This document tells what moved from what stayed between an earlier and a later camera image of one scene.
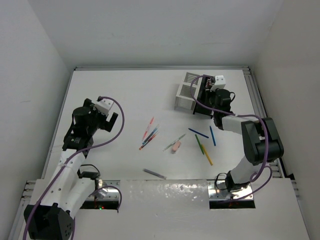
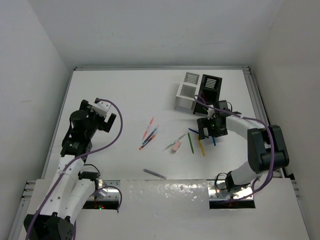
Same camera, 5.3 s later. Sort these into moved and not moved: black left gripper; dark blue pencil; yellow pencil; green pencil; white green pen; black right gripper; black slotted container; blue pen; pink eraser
Moved: yellow pencil; green pencil; black right gripper
Not moved: white green pen; dark blue pencil; blue pen; black slotted container; pink eraser; black left gripper
